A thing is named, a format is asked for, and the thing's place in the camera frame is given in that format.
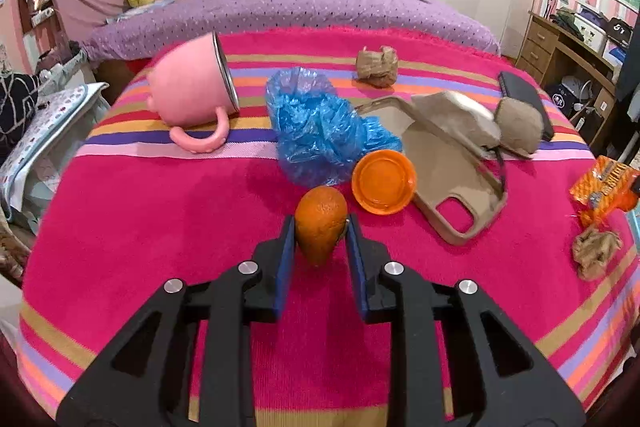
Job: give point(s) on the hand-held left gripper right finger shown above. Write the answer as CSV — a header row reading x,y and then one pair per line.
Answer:
x,y
356,267

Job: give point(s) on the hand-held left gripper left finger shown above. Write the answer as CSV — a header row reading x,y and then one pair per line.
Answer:
x,y
287,267

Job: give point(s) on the orange tangerine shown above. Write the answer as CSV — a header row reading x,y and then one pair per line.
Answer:
x,y
320,222

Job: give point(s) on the orange plastic lid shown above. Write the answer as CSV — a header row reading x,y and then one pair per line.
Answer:
x,y
384,182

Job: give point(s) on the blue plastic bag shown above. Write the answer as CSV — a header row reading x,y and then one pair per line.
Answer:
x,y
315,127

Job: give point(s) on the grey face mask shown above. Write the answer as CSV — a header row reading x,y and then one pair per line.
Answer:
x,y
450,112

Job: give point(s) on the brown cardboard tube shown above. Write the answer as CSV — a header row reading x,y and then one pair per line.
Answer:
x,y
520,127

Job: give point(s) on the brown paper ball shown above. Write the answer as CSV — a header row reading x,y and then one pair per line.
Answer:
x,y
377,67
595,252

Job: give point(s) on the orange snack wrapper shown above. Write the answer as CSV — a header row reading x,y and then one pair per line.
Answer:
x,y
600,187

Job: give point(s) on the beige phone case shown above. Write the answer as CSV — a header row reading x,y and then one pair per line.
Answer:
x,y
430,172

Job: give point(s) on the pink striped blanket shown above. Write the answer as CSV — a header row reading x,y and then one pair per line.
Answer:
x,y
150,217

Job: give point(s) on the pink mug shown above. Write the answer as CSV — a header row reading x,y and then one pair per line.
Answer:
x,y
185,82

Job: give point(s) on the black phone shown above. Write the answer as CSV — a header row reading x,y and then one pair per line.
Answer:
x,y
520,87

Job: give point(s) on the purple bed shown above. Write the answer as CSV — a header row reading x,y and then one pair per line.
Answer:
x,y
300,7

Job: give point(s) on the patterned fabric bag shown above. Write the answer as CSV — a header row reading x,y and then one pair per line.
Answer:
x,y
45,132

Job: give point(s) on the wooden desk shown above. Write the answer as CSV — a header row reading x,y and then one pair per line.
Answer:
x,y
542,42

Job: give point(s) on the white storage box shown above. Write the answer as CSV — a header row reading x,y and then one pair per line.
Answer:
x,y
590,32

